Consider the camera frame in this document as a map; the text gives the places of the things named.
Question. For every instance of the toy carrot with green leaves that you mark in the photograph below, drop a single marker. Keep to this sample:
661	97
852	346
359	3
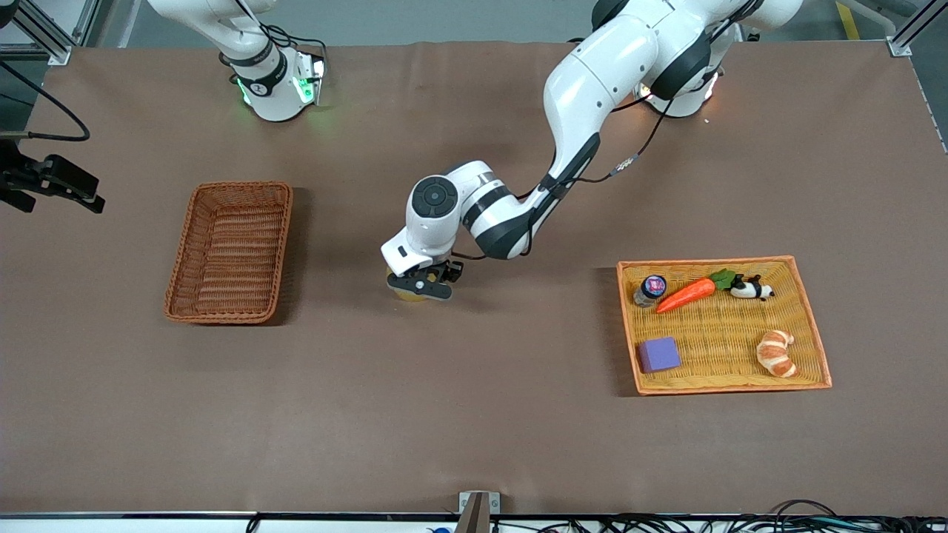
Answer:
685	295

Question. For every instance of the small jar with dark lid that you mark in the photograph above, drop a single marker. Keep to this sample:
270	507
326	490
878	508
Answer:
652	289

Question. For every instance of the yellow wicker basket orange rim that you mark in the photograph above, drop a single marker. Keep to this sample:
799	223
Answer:
726	333

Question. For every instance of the metal bracket with post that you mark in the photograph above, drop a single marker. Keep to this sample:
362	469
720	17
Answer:
478	511

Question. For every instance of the purple foam cube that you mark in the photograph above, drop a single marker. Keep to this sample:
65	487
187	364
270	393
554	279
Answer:
659	354

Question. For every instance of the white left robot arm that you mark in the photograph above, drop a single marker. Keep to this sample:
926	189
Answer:
592	81

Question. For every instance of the toy panda figure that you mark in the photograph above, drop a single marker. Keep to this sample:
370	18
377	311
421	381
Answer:
752	289

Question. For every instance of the aluminium frame profile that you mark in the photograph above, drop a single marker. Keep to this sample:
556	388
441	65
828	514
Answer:
44	35
915	29

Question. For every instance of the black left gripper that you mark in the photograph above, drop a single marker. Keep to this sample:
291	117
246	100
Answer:
452	270

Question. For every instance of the white table edge rail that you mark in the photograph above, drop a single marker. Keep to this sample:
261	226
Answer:
148	524

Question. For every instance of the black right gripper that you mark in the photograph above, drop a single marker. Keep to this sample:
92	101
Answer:
16	178

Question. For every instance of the brown wicker basket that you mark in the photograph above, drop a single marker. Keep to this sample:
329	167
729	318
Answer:
229	252

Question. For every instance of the toy croissant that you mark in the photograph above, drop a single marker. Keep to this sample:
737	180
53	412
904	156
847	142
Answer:
774	354

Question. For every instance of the brown table cover cloth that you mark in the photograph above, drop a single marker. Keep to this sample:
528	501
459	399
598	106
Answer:
474	385

